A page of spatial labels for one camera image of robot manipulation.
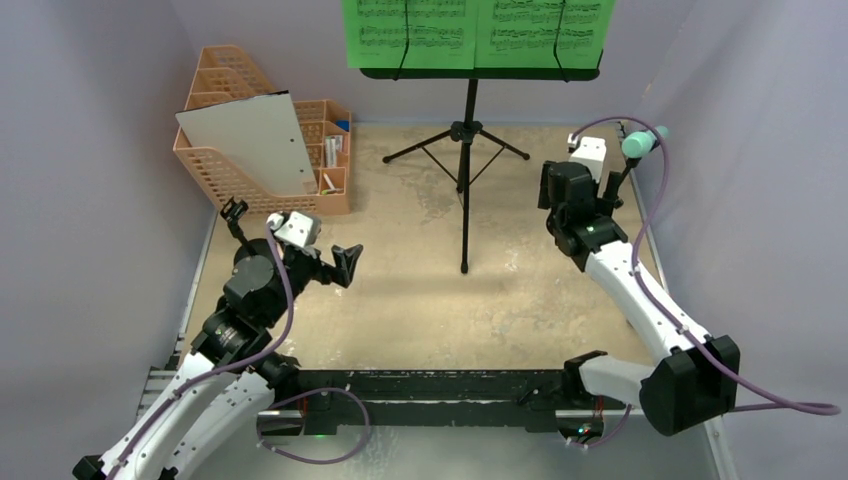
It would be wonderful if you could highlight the black round microphone stand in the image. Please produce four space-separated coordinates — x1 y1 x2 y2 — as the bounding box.
219 197 273 265

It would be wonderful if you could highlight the mint green toy microphone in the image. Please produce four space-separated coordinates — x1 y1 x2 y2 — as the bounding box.
621 126 669 159

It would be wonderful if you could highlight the peach plastic file organizer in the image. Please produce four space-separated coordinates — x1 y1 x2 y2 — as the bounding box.
173 45 353 215

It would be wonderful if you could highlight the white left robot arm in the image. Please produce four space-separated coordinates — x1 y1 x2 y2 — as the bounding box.
72 239 363 479

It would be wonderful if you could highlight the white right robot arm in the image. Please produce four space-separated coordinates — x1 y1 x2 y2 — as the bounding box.
538 161 741 436

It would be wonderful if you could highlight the yellow tip white pen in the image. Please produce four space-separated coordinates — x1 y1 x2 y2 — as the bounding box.
321 173 335 191

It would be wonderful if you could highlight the black music stand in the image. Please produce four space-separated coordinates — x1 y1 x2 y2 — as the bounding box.
360 67 600 275

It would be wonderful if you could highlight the grey folder board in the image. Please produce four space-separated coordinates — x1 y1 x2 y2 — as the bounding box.
175 90 318 196

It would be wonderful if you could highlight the green sheet music right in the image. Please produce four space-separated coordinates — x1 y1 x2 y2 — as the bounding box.
475 0 616 69

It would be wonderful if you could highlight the green sheet music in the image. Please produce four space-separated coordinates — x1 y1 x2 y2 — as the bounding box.
475 0 616 69
341 0 479 70

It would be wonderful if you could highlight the green sheet music left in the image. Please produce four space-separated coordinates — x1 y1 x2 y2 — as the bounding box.
341 0 479 70

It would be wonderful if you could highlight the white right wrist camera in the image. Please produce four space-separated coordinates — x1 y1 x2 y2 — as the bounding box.
567 133 607 184

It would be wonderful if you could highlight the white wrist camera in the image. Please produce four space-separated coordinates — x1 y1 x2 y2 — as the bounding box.
567 133 607 184
266 211 322 249

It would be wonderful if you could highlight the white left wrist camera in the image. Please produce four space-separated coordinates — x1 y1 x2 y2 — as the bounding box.
266 211 322 249

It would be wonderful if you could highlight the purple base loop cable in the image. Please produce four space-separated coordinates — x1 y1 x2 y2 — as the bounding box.
256 387 372 466

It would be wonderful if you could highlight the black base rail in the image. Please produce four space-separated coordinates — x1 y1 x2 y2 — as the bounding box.
258 368 627 439

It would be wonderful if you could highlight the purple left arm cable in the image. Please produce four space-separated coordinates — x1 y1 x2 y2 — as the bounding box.
105 221 297 480

